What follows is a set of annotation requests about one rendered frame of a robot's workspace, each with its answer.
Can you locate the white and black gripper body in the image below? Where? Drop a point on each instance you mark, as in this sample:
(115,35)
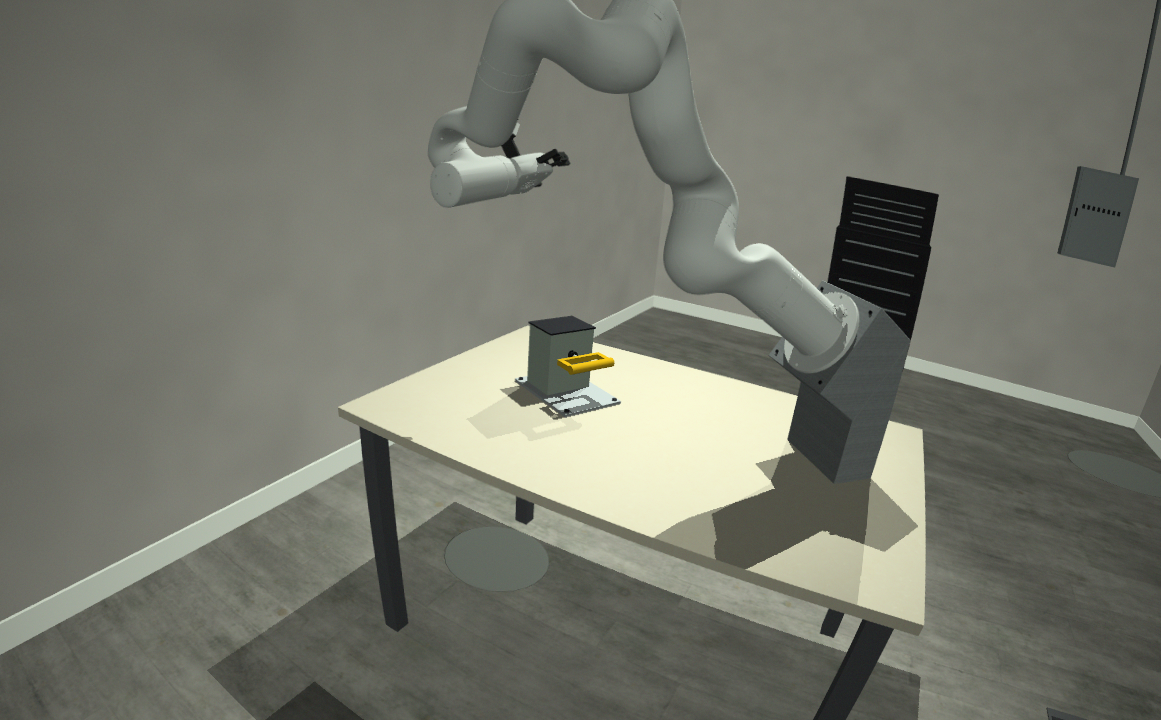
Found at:
(529,172)

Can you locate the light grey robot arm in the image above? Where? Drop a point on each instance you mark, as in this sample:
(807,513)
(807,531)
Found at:
(619,54)

